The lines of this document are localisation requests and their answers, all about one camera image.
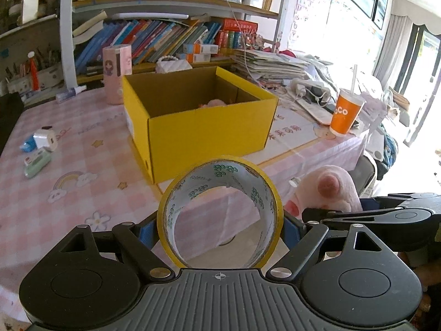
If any row of blue picture books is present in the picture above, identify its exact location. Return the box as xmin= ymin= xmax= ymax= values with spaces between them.
xmin=74 ymin=19 xmax=223 ymax=73

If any white bookshelf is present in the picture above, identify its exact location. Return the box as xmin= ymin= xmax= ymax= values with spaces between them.
xmin=58 ymin=0 xmax=286 ymax=87

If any pink checked tablecloth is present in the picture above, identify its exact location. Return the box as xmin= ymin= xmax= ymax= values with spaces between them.
xmin=0 ymin=86 xmax=371 ymax=318

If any red boxed book set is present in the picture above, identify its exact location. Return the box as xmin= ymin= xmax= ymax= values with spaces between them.
xmin=215 ymin=19 xmax=259 ymax=50

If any white pearl handbag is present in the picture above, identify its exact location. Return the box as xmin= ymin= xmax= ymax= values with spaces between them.
xmin=156 ymin=54 xmax=193 ymax=73

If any white brush holder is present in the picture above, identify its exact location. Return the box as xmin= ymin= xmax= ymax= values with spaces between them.
xmin=38 ymin=67 xmax=64 ymax=87
xmin=7 ymin=78 xmax=30 ymax=94

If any yellow tape roll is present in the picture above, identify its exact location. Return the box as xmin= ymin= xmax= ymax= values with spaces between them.
xmin=157 ymin=155 xmax=285 ymax=269

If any stack of papers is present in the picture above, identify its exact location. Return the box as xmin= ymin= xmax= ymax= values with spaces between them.
xmin=231 ymin=49 xmax=311 ymax=88

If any small spray bottle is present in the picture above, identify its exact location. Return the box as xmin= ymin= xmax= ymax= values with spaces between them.
xmin=56 ymin=84 xmax=87 ymax=104

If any small red label box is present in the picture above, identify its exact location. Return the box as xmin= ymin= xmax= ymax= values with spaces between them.
xmin=23 ymin=150 xmax=52 ymax=179

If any orange paper cup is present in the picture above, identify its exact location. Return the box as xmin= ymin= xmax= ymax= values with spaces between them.
xmin=329 ymin=88 xmax=366 ymax=137

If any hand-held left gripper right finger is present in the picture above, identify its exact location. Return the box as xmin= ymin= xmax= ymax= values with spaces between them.
xmin=269 ymin=214 xmax=390 ymax=280

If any alphabet wall poster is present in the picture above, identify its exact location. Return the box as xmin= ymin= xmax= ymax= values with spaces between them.
xmin=289 ymin=0 xmax=333 ymax=45

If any pink cylinder tube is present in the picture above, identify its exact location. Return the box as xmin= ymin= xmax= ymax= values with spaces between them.
xmin=102 ymin=45 xmax=132 ymax=105

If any yellow cardboard box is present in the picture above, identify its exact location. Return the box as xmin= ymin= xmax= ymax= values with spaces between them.
xmin=122 ymin=66 xmax=279 ymax=184

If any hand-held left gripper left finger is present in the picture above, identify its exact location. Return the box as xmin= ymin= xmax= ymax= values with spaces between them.
xmin=57 ymin=212 xmax=173 ymax=281

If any white paper sheet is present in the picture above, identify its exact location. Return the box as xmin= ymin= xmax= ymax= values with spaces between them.
xmin=296 ymin=98 xmax=336 ymax=126

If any small white box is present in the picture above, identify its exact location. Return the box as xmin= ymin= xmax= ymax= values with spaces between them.
xmin=33 ymin=129 xmax=57 ymax=153

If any white paper bag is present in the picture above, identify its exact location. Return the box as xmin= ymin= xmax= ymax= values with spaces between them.
xmin=21 ymin=0 xmax=38 ymax=25

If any white power strip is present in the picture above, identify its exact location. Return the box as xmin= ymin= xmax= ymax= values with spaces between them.
xmin=291 ymin=79 xmax=331 ymax=100

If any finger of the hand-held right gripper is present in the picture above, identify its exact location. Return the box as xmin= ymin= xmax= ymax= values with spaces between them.
xmin=360 ymin=196 xmax=390 ymax=210
xmin=303 ymin=207 xmax=398 ymax=222

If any pink plush pig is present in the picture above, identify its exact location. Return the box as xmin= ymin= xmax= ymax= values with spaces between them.
xmin=292 ymin=165 xmax=362 ymax=223

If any thick beige book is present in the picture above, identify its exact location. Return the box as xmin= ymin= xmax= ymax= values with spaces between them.
xmin=72 ymin=10 xmax=108 ymax=44

